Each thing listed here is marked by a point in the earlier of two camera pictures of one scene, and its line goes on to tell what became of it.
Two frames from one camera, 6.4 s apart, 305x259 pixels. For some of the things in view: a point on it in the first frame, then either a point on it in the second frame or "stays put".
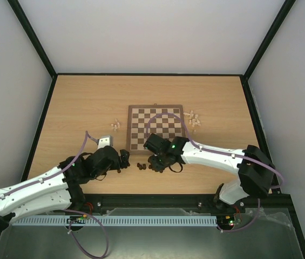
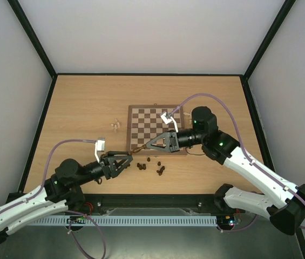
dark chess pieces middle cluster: x=140 y=167 stays put
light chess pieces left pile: x=116 y=127 stays put
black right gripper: x=158 y=163 → x=173 y=141
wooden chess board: x=164 y=120 stays put
